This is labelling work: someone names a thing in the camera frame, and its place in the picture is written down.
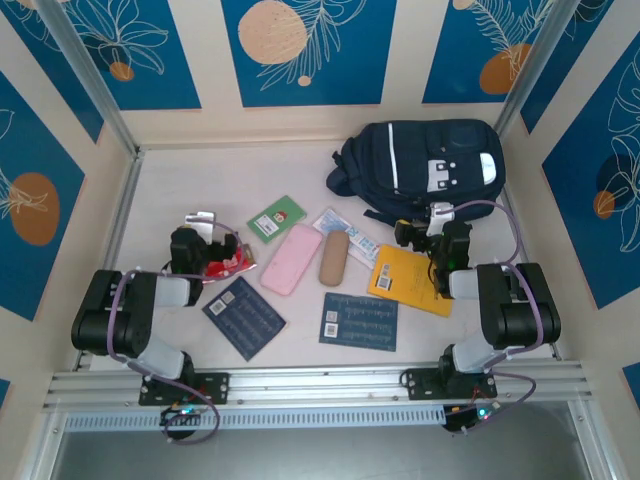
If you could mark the red snack packet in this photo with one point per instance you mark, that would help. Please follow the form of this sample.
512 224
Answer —
220 270

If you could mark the yellow book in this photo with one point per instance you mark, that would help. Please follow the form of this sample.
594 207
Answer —
400 280

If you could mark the light blue tissue pack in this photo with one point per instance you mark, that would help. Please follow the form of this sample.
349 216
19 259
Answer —
365 245

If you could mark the green notebook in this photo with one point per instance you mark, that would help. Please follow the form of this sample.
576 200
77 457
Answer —
275 220

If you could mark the pink pencil case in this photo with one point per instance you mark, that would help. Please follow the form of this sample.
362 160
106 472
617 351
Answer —
290 260

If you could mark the dark blue paperback book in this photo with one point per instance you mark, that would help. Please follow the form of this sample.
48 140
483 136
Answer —
245 320
360 325

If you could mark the tan glasses case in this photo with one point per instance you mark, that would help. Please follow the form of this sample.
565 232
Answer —
332 260

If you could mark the navy blue backpack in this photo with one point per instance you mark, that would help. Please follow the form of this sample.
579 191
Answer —
425 150

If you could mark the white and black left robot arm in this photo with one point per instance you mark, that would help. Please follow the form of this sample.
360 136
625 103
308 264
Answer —
125 320

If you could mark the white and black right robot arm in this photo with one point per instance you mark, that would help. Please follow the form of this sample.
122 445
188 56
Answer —
520 320

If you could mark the black controller board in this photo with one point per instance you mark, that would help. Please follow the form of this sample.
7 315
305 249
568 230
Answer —
175 417
460 420

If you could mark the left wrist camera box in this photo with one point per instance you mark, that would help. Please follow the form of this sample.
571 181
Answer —
200 222

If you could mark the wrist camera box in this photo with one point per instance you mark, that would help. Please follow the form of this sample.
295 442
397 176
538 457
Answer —
442 210
200 222

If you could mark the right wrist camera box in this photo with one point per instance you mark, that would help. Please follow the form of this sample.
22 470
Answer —
442 210

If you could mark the aluminium side rail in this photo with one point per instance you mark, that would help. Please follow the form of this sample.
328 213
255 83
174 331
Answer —
125 210
507 196

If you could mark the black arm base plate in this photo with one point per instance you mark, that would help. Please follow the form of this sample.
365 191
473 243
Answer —
420 385
215 387

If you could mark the aluminium mounting rail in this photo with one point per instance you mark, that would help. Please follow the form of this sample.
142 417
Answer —
320 385

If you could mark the aluminium frame post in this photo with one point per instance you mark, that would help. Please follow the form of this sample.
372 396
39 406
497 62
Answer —
90 75
530 65

